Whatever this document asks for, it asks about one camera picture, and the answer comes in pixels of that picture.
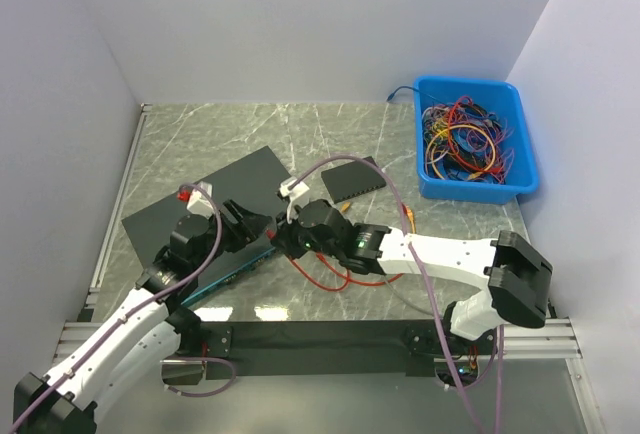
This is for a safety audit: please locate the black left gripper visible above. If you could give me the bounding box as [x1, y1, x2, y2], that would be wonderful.
[192, 197, 272, 273]

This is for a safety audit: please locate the red ethernet patch cable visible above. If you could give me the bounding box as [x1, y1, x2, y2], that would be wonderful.
[287, 251, 404, 293]

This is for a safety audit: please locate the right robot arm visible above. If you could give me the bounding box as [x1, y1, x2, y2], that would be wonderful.
[271, 200, 553, 353]

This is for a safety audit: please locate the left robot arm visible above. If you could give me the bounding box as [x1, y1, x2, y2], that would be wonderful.
[10, 200, 272, 433]

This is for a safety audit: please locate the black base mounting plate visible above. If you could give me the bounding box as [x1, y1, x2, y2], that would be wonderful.
[176, 319, 444, 377]

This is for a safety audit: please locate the blue plastic bin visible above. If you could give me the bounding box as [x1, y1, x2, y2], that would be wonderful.
[411, 76, 539, 204]

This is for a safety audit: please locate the large black network switch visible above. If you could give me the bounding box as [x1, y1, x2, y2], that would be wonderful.
[123, 146, 290, 306]

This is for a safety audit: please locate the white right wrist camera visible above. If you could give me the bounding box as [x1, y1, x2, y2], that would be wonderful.
[277, 177, 310, 206]

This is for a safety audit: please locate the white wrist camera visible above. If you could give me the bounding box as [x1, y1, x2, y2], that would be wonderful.
[177, 181, 215, 218]
[277, 177, 310, 206]

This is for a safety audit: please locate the small black network switch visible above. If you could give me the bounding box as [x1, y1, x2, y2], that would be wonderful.
[321, 161, 387, 204]

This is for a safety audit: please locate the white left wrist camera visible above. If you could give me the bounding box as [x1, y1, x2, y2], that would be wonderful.
[177, 181, 215, 218]

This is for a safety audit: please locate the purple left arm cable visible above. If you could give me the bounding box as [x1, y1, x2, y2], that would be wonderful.
[9, 182, 237, 434]

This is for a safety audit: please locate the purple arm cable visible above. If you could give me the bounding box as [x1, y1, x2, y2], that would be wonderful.
[9, 182, 237, 434]
[287, 154, 506, 434]

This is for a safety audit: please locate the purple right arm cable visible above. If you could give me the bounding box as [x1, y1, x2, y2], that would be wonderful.
[287, 154, 506, 434]

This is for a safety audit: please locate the orange ethernet patch cable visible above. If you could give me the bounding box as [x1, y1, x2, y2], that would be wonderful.
[339, 201, 418, 235]

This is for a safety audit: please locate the blue cable behind bin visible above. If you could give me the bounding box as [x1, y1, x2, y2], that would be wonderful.
[387, 85, 420, 102]

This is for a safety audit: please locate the tangled coloured wires bundle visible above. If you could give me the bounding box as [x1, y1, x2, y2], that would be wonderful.
[421, 95, 516, 185]

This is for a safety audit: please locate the aluminium frame rail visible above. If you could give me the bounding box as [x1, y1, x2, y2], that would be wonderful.
[52, 319, 583, 365]

